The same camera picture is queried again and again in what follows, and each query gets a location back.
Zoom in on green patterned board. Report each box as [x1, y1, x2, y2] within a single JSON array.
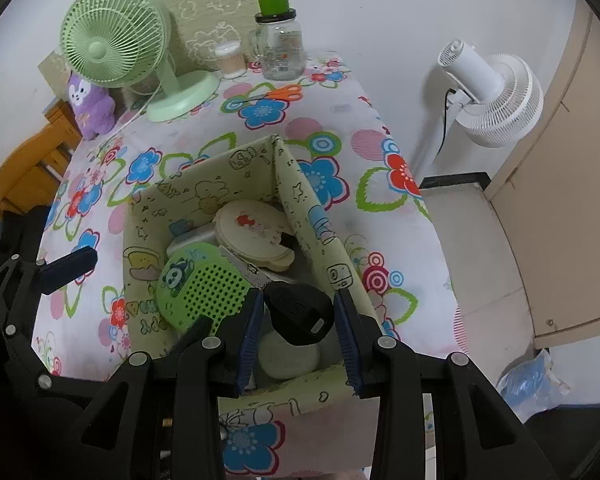
[[37, 0, 255, 96]]

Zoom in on white round case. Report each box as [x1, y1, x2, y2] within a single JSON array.
[[257, 332, 322, 381]]

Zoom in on glass jar mug green lid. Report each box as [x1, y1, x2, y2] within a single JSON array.
[[248, 0, 306, 82]]

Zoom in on black fan cable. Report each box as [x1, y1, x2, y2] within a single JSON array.
[[437, 87, 458, 161]]

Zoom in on black bag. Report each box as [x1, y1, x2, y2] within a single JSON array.
[[0, 202, 56, 271]]

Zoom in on cotton swab container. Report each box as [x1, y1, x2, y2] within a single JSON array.
[[214, 41, 246, 80]]

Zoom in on green perforated pouch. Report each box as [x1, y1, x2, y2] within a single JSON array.
[[155, 242, 253, 333]]

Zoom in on blue plastic bag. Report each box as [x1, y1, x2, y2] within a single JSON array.
[[495, 347, 573, 423]]

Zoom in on purple plush toy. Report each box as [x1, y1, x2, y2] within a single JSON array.
[[66, 72, 117, 141]]

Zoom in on white standing fan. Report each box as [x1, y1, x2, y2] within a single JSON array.
[[415, 38, 545, 171]]

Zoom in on white fan power cord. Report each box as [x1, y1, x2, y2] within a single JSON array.
[[87, 80, 163, 153]]

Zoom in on beige wooden door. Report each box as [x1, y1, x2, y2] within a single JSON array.
[[485, 0, 600, 351]]

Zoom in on white rectangular box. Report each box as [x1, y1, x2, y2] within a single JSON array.
[[166, 220, 220, 261]]

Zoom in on green desk fan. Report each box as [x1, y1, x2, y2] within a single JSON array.
[[60, 0, 220, 123]]

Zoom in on orange handled scissors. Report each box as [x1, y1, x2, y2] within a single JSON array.
[[237, 85, 302, 106]]

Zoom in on yellow cartoon storage box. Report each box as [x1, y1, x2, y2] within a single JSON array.
[[122, 135, 381, 411]]

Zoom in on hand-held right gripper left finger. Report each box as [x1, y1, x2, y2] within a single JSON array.
[[72, 287, 266, 480]]

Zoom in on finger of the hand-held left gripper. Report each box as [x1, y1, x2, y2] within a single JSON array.
[[0, 246, 99, 301], [0, 287, 112, 407]]

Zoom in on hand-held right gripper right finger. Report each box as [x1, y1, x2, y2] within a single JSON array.
[[332, 290, 561, 480]]

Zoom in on black key fob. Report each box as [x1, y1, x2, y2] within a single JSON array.
[[262, 281, 337, 347]]

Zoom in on cream round cartoon box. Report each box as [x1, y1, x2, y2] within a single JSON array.
[[214, 200, 297, 267]]

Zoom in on orange wooden chair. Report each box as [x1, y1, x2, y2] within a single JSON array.
[[0, 100, 88, 221]]

